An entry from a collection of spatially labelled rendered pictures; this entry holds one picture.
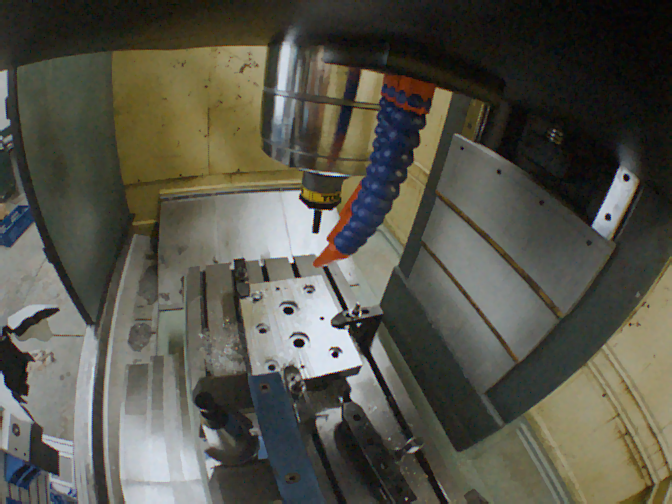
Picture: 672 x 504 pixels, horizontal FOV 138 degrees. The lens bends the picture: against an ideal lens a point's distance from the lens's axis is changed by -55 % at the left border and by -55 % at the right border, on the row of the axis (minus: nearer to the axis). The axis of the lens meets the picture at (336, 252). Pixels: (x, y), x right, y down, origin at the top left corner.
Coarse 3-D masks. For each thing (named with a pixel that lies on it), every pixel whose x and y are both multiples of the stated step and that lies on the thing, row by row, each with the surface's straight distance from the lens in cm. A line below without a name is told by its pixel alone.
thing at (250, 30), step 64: (0, 0) 4; (64, 0) 5; (128, 0) 6; (192, 0) 7; (256, 0) 7; (320, 0) 6; (384, 0) 5; (448, 0) 4; (512, 0) 4; (576, 0) 3; (640, 0) 2; (0, 64) 10; (512, 64) 9; (576, 64) 5; (640, 64) 4; (576, 128) 29; (640, 128) 8
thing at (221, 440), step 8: (224, 408) 26; (200, 416) 26; (224, 416) 25; (232, 416) 27; (208, 424) 25; (224, 424) 25; (232, 424) 26; (240, 424) 29; (208, 432) 26; (216, 432) 26; (224, 432) 26; (232, 432) 27; (240, 432) 29; (208, 440) 30; (216, 440) 27; (224, 440) 27; (232, 440) 28; (240, 440) 29; (248, 440) 31; (216, 448) 30; (224, 448) 29; (232, 448) 29; (240, 448) 30
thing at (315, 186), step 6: (306, 180) 34; (312, 180) 34; (306, 186) 35; (312, 186) 34; (318, 186) 34; (324, 186) 34; (330, 186) 34; (336, 186) 34; (318, 192) 34; (324, 192) 34; (330, 192) 34; (336, 192) 35; (306, 198) 35
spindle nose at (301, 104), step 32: (288, 64) 27; (320, 64) 25; (288, 96) 27; (320, 96) 25; (352, 96) 25; (288, 128) 27; (320, 128) 26; (352, 128) 26; (288, 160) 28; (320, 160) 27; (352, 160) 27
